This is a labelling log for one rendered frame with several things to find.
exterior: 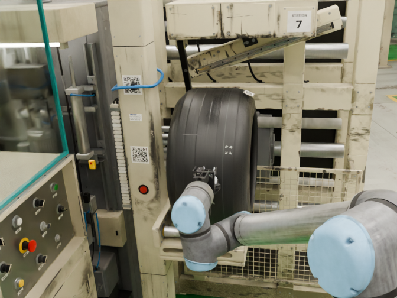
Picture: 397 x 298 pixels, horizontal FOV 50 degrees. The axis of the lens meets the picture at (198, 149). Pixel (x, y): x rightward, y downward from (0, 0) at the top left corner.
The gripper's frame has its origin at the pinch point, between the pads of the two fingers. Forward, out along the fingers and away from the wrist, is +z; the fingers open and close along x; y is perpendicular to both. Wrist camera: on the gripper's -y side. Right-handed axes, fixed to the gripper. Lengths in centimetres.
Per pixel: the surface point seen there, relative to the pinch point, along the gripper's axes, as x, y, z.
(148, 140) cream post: 28.8, 7.4, 20.4
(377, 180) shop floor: -111, -92, 270
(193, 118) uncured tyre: 7.9, 18.9, 10.0
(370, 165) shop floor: -110, -88, 302
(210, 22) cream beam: 7, 52, 41
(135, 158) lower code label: 35.1, -0.5, 21.3
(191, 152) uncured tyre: 7.2, 8.1, 2.9
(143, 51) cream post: 27, 42, 16
